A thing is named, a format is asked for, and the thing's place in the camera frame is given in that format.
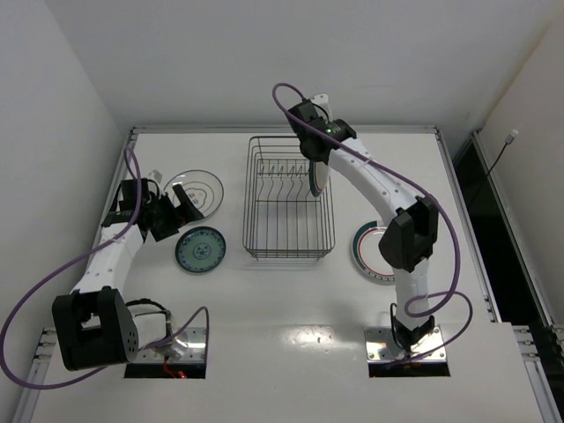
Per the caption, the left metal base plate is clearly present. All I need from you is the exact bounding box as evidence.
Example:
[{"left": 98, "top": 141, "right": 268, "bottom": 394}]
[{"left": 135, "top": 328, "right": 206, "bottom": 365}]

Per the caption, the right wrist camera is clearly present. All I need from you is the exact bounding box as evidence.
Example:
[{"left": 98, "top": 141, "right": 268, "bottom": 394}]
[{"left": 309, "top": 93, "right": 332, "bottom": 121}]

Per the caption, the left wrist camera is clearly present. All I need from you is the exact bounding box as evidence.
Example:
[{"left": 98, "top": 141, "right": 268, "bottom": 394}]
[{"left": 146, "top": 170, "right": 162, "bottom": 184}]

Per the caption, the blue floral green plate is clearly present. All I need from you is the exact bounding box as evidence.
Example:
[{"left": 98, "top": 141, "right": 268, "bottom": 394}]
[{"left": 174, "top": 226, "right": 226, "bottom": 274}]

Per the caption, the green red rimmed plate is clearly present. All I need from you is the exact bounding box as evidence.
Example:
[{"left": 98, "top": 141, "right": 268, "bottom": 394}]
[
  {"left": 308, "top": 160, "right": 330, "bottom": 197},
  {"left": 351, "top": 220, "right": 395, "bottom": 286}
]

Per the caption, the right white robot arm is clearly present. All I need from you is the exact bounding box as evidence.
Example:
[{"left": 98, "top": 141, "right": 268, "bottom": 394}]
[{"left": 287, "top": 100, "right": 438, "bottom": 353}]

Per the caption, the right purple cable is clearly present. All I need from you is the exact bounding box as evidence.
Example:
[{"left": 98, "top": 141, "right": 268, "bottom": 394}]
[{"left": 271, "top": 82, "right": 474, "bottom": 369}]

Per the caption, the grey wire dish rack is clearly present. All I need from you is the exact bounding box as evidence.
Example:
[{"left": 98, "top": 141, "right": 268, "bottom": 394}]
[{"left": 242, "top": 135, "right": 336, "bottom": 261}]

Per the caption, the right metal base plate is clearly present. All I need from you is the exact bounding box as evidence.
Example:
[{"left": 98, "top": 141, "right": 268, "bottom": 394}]
[{"left": 364, "top": 326, "right": 447, "bottom": 364}]

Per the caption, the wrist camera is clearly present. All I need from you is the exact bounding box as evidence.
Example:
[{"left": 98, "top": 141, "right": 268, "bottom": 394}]
[
  {"left": 146, "top": 170, "right": 162, "bottom": 184},
  {"left": 309, "top": 93, "right": 332, "bottom": 121}
]

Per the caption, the metal base plate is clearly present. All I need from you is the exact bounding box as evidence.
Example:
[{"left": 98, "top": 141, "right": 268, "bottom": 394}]
[
  {"left": 135, "top": 328, "right": 206, "bottom": 365},
  {"left": 364, "top": 326, "right": 447, "bottom": 364}
]

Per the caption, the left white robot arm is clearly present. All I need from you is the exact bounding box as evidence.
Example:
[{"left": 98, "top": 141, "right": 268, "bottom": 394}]
[{"left": 52, "top": 178, "right": 204, "bottom": 371}]

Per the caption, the black wall cable white plug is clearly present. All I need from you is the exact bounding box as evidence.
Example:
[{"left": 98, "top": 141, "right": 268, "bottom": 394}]
[{"left": 486, "top": 129, "right": 519, "bottom": 178}]

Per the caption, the white plate green line rim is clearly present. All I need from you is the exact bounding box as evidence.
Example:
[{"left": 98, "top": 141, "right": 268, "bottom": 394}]
[{"left": 164, "top": 169, "right": 224, "bottom": 220}]

